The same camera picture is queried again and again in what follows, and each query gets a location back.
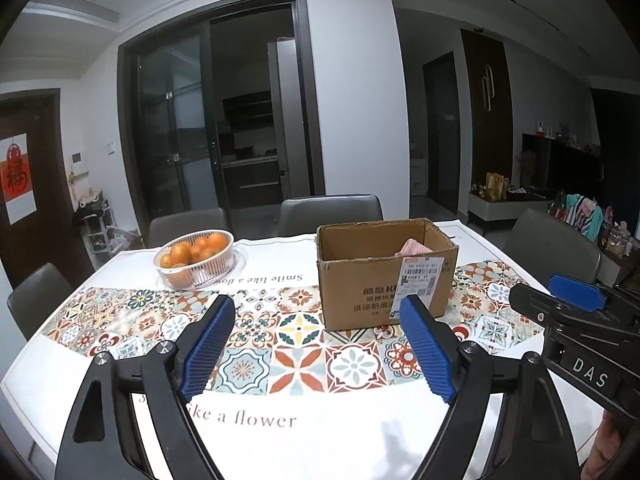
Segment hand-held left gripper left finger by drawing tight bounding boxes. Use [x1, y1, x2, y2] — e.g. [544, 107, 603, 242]
[54, 294, 236, 480]

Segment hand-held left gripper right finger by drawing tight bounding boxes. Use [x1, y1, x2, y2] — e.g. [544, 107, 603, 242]
[400, 294, 581, 480]

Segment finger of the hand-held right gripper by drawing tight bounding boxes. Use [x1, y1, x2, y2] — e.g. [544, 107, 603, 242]
[548, 274, 640, 313]
[509, 284, 568, 333]

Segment brown cardboard box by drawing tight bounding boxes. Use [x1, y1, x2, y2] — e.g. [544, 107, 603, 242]
[316, 218, 459, 332]

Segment pink plush cloth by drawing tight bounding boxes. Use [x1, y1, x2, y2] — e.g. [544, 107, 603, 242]
[393, 238, 435, 260]

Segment person's right hand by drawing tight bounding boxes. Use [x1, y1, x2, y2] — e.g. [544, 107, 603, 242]
[595, 407, 632, 480]

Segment grey dining chair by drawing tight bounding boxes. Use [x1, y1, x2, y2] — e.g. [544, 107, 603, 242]
[6, 262, 76, 342]
[147, 207, 228, 250]
[277, 194, 384, 238]
[501, 208, 602, 286]

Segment clear snack bag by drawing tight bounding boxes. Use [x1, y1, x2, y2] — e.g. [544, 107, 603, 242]
[602, 220, 636, 258]

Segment white plastic fruit basket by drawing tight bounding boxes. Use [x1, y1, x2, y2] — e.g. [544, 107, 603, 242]
[153, 229, 236, 290]

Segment colourful clothes pile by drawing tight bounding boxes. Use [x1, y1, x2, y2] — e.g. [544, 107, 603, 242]
[547, 191, 606, 246]

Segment pile of oranges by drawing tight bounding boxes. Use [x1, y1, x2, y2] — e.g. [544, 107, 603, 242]
[159, 231, 232, 286]

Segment white low cabinet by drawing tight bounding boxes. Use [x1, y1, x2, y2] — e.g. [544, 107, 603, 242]
[467, 191, 556, 223]

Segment yellow packets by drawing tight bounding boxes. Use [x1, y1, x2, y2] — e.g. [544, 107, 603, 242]
[480, 172, 508, 201]

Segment black television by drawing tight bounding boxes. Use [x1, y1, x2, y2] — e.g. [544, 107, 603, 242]
[520, 132, 603, 201]

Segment small cluttered rack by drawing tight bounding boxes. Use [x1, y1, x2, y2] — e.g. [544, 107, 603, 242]
[75, 187, 118, 271]

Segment brown tall cabinet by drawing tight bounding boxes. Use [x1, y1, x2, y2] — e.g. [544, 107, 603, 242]
[460, 28, 515, 196]

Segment dark interior door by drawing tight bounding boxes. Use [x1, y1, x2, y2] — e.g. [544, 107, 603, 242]
[422, 51, 461, 216]

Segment brown wooden door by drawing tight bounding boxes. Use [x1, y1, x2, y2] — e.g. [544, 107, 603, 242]
[0, 89, 76, 271]

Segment dark sliding glass door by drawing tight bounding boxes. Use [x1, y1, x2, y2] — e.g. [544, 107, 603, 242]
[117, 0, 326, 241]

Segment red and white wall poster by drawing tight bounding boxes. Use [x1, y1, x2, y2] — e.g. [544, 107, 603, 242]
[0, 134, 28, 225]

